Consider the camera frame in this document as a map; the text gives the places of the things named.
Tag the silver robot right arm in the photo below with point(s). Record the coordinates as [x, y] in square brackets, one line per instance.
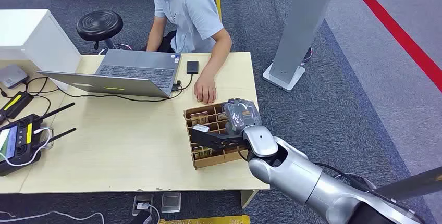
[304, 177]

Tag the white cabinet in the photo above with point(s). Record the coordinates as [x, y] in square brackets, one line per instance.
[31, 39]

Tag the person's left forearm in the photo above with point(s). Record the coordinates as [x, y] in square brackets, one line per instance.
[219, 55]

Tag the black smartphone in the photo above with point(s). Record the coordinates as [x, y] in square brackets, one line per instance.
[192, 67]

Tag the black device with yellow label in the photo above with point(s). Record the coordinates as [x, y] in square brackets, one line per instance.
[13, 104]

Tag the wooden slotted card box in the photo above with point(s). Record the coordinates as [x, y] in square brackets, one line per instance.
[214, 160]

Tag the grey pillar with white base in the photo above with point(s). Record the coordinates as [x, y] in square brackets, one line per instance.
[300, 29]

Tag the floor socket with plug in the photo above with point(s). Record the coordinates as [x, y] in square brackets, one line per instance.
[142, 203]

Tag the red barrier belt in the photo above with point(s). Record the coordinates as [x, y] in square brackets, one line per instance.
[397, 32]

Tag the black round stool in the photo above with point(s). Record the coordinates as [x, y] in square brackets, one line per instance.
[99, 25]

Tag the grey floor socket cover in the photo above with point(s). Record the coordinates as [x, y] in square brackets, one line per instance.
[171, 202]

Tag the round chrome base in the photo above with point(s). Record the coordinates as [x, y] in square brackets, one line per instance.
[359, 182]

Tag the grey metal pole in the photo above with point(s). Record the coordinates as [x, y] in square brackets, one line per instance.
[411, 184]

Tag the person's left hand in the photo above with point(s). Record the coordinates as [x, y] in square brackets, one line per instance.
[205, 89]

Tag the person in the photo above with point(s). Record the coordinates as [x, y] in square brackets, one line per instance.
[190, 12]

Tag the person's right forearm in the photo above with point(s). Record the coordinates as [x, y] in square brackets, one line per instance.
[153, 39]

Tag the small grey router box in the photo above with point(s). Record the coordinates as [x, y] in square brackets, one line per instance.
[12, 75]

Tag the grey open laptop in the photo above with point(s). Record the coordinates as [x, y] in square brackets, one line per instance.
[138, 72]

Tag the white desk leg panel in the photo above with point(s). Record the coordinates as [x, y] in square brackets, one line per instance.
[248, 197]

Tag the yellow chair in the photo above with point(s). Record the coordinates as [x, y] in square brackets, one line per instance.
[218, 6]

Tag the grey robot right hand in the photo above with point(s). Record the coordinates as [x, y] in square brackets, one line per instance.
[241, 115]

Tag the black remote controller with antennas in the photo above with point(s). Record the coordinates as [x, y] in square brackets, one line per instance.
[20, 143]

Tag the yellow floor strip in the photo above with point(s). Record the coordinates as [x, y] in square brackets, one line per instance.
[207, 220]

